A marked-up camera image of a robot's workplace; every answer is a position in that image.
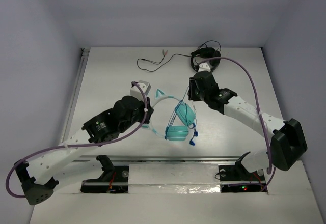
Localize teal cat ear headphones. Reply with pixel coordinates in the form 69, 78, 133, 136
142, 88, 198, 146

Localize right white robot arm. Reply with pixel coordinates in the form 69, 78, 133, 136
188, 71, 308, 180

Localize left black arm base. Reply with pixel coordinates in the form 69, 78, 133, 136
80, 155, 129, 194

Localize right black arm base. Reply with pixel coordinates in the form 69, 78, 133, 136
214, 152, 267, 193

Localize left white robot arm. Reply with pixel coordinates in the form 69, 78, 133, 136
14, 95, 153, 206

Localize black headphones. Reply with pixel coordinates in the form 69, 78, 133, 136
190, 40, 222, 72

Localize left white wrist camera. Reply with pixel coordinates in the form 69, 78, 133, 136
130, 80, 151, 101

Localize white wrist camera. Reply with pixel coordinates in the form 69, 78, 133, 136
130, 80, 151, 101
197, 63, 211, 72

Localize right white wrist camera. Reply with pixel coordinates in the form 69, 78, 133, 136
197, 63, 211, 72

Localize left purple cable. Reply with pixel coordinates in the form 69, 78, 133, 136
6, 81, 149, 199

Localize black headphone cable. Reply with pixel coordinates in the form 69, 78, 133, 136
137, 49, 193, 72

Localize aluminium front rail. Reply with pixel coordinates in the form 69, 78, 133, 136
73, 155, 245, 163

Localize aluminium rail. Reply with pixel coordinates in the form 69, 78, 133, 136
60, 47, 91, 142
73, 155, 245, 163

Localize aluminium left side rail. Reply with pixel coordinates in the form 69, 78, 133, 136
60, 47, 91, 142

